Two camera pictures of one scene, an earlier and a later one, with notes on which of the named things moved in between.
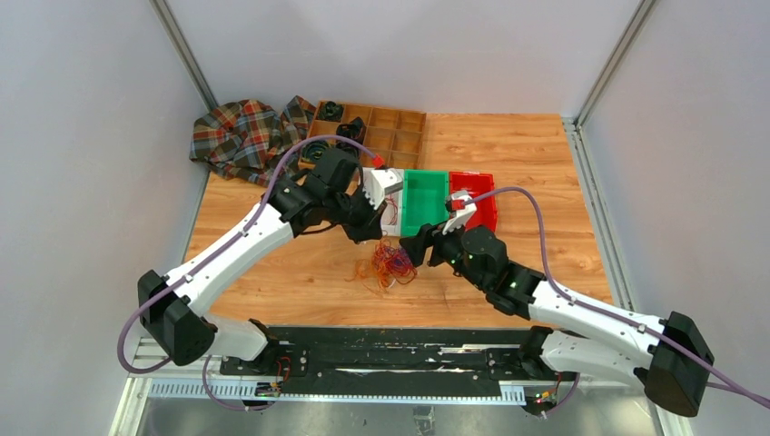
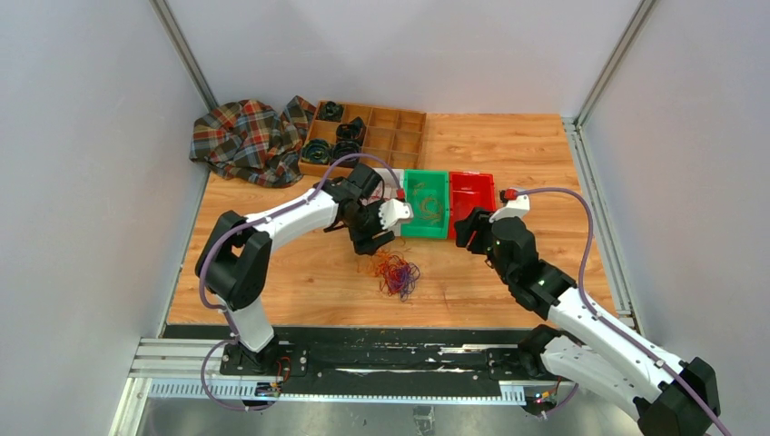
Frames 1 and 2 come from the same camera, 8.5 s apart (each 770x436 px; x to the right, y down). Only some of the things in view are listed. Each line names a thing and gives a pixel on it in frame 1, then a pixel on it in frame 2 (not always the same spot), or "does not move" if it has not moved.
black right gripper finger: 439,253 → 484,224
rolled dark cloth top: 330,111 does not move
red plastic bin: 476,183 does not move
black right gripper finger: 417,245 → 466,229
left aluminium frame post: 184,54 does not move
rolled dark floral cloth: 348,146 does not move
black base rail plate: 386,361 does not move
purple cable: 400,264 → 402,279
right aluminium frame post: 613,61 does not move
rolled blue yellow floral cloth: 313,150 does not move
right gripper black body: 455,259 → 490,255
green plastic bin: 425,193 does not move
